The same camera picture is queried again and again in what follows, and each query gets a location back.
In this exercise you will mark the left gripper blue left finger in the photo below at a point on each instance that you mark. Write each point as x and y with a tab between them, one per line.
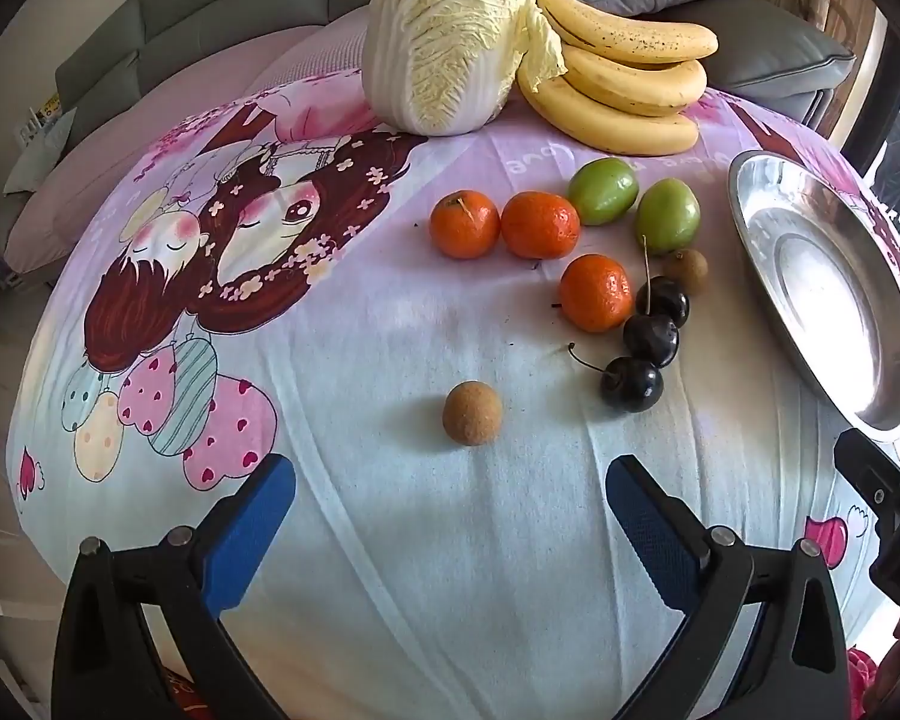
106	664

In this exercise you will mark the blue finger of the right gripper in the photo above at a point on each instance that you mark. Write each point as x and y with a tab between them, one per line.
875	477

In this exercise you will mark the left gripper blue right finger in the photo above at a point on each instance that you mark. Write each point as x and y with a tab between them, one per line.
794	663

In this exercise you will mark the brown longan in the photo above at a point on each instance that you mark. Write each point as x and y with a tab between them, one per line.
472	413
689	269

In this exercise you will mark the green jujube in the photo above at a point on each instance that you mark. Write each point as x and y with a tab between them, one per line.
602	191
667	217

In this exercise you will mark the orange tangerine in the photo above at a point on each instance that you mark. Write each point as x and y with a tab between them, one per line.
595	293
464	225
539	226

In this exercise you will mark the round steel plate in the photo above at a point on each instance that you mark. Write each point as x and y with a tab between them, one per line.
825	280

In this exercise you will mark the cartoon print tablecloth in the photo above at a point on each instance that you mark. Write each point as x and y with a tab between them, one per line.
262	281

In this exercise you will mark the pink sofa mat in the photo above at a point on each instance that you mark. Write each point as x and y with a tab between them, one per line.
53	219

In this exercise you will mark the middle yellow banana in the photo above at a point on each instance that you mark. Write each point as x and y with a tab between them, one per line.
652	92

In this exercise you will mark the yellow banana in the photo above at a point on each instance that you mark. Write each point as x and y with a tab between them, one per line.
604	128
652	92

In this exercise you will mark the bottom yellow banana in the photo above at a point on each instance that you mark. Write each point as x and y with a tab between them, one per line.
604	128

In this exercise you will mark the top spotted banana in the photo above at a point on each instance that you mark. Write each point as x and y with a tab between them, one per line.
627	40

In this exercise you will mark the napa cabbage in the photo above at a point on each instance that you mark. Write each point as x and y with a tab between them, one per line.
445	67

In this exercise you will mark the grey sofa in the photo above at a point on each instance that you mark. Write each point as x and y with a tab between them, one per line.
766	53

